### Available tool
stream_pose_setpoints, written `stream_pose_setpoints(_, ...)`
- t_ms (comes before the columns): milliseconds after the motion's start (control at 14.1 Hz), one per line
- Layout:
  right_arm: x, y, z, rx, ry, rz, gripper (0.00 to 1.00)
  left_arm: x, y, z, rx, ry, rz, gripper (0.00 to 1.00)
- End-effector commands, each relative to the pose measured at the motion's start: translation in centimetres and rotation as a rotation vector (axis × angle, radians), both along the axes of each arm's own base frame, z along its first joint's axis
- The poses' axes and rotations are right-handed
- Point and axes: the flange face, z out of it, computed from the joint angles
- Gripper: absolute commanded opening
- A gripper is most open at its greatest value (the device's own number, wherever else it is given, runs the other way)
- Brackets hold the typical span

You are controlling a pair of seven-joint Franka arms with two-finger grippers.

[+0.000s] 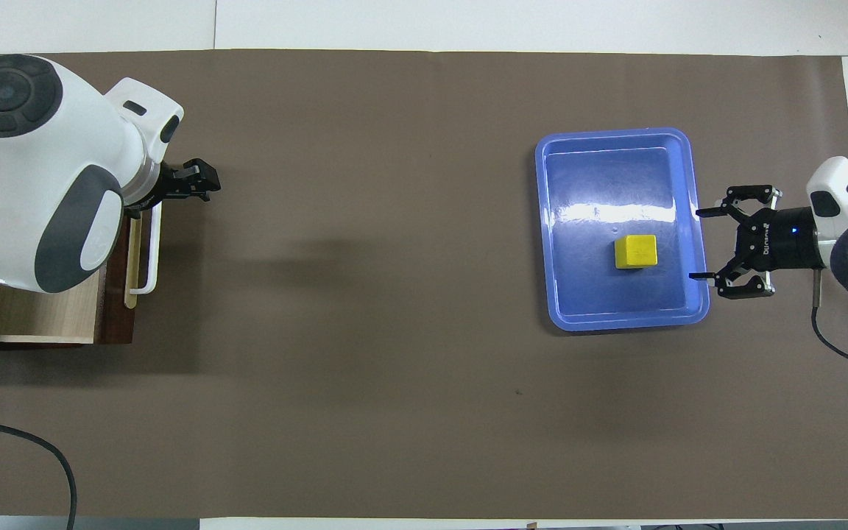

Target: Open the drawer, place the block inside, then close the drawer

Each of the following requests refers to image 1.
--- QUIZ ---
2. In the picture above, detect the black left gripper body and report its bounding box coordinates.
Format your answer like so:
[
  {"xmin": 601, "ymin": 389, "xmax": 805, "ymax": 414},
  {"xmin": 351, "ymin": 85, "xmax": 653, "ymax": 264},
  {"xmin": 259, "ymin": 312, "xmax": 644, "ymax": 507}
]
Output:
[{"xmin": 150, "ymin": 163, "xmax": 191, "ymax": 207}]

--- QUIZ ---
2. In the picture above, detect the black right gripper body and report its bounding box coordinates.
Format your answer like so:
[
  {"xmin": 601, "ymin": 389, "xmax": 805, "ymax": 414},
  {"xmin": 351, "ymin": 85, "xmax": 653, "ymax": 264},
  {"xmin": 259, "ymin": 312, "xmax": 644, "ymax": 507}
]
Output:
[{"xmin": 735, "ymin": 206, "xmax": 816, "ymax": 272}]

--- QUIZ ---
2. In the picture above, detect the white drawer handle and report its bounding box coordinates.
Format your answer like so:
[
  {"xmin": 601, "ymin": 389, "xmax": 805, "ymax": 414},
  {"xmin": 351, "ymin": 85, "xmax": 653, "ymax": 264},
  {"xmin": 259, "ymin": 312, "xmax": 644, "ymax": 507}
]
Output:
[{"xmin": 124, "ymin": 202, "xmax": 163, "ymax": 295}]

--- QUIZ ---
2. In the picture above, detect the yellow block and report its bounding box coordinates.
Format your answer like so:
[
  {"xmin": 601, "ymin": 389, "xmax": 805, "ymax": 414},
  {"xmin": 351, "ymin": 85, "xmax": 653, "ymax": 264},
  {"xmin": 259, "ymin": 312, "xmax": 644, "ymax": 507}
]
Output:
[{"xmin": 613, "ymin": 234, "xmax": 659, "ymax": 270}]

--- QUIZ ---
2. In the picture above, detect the blue plastic tray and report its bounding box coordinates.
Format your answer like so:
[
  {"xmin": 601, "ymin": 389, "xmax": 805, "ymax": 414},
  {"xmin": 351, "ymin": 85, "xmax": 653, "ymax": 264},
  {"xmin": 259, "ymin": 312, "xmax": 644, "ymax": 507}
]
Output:
[{"xmin": 534, "ymin": 127, "xmax": 712, "ymax": 333}]

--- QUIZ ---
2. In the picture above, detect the brown paper table mat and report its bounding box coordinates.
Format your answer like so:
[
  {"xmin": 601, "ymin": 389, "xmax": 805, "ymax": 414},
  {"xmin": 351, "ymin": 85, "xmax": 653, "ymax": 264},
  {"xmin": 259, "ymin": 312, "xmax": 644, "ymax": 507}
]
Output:
[{"xmin": 0, "ymin": 49, "xmax": 848, "ymax": 520}]

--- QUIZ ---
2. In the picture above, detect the black cable on table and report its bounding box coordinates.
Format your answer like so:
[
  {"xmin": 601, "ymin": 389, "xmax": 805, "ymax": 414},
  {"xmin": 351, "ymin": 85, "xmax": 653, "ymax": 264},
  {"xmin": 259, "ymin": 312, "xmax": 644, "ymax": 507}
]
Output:
[{"xmin": 0, "ymin": 416, "xmax": 77, "ymax": 530}]

